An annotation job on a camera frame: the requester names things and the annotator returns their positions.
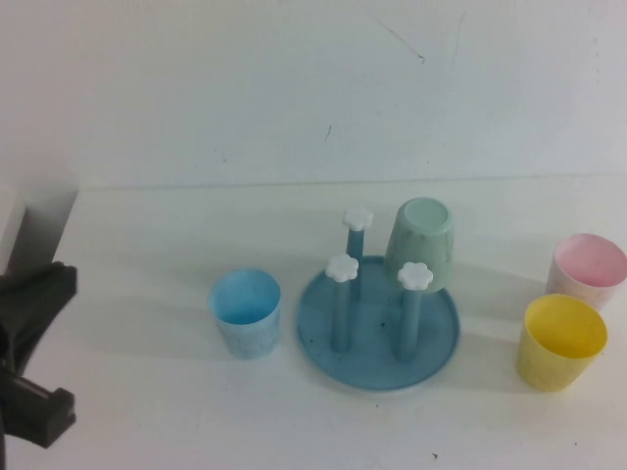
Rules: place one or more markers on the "green plastic cup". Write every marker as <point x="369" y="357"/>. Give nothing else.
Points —
<point x="421" y="254"/>

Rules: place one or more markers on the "blue cup stand, white caps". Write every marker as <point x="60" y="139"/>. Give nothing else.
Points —
<point x="372" y="352"/>

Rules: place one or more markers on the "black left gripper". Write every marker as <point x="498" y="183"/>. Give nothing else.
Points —
<point x="6" y="382"/>

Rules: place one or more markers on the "yellow plastic cup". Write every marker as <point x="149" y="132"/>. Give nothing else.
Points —
<point x="548" y="362"/>

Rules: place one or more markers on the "pink plastic cup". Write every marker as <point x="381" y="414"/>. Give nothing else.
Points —
<point x="588" y="264"/>

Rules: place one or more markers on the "light blue plastic cup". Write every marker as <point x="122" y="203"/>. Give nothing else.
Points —
<point x="245" y="338"/>

